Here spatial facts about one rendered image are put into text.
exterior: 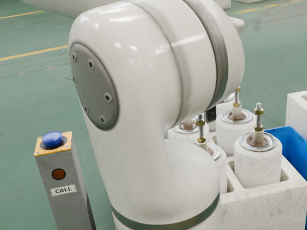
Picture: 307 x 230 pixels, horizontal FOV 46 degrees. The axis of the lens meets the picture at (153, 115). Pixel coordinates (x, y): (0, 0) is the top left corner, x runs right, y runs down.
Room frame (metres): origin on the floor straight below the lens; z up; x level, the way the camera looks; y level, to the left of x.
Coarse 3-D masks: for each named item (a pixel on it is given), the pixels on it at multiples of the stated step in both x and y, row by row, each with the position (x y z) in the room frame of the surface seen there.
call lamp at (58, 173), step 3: (54, 171) 0.58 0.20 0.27; (57, 171) 0.58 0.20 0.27; (60, 171) 0.58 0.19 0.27; (63, 171) 0.59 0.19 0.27; (54, 174) 0.58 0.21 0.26; (57, 174) 0.58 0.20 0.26; (60, 174) 0.58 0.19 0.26; (63, 174) 0.58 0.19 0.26; (54, 177) 0.58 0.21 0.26; (57, 177) 0.58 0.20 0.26; (60, 177) 0.58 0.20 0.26; (63, 177) 0.59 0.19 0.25
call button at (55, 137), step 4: (52, 132) 0.63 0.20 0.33; (56, 132) 0.63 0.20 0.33; (60, 132) 0.63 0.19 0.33; (44, 136) 0.62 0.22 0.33; (48, 136) 0.62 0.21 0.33; (52, 136) 0.62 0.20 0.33; (56, 136) 0.61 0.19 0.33; (60, 136) 0.62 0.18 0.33; (44, 140) 0.61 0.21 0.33; (48, 140) 0.60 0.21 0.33; (52, 140) 0.60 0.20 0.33; (56, 140) 0.60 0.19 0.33; (60, 140) 0.61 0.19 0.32; (48, 144) 0.60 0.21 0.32; (52, 144) 0.60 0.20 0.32; (56, 144) 0.61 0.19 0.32
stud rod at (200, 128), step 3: (201, 114) 0.61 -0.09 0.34; (198, 117) 0.61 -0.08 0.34; (201, 117) 0.61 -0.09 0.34; (198, 120) 0.61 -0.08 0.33; (201, 120) 0.61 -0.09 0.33; (198, 126) 0.61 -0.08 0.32; (201, 126) 0.61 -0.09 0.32; (198, 129) 0.61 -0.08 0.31; (201, 129) 0.61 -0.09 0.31; (201, 132) 0.61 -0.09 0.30; (201, 135) 0.61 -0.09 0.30
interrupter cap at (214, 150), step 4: (208, 144) 0.64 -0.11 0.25; (212, 144) 0.63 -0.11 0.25; (208, 148) 0.62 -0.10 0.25; (212, 148) 0.62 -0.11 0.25; (216, 148) 0.62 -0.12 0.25; (208, 152) 0.61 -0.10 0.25; (212, 152) 0.61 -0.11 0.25; (216, 152) 0.60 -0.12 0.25; (220, 152) 0.60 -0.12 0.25; (212, 156) 0.59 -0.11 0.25; (216, 156) 0.59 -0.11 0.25; (220, 156) 0.59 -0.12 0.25; (216, 160) 0.58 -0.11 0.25
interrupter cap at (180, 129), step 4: (192, 120) 0.75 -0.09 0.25; (180, 124) 0.74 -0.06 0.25; (172, 128) 0.72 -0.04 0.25; (176, 128) 0.72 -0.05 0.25; (180, 128) 0.72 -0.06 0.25; (184, 128) 0.72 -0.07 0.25; (188, 128) 0.72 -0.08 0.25; (192, 128) 0.71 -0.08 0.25; (196, 128) 0.71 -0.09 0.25; (180, 132) 0.70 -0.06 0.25; (184, 132) 0.69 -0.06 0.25; (188, 132) 0.69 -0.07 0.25; (192, 132) 0.69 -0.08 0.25; (196, 132) 0.69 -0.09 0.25
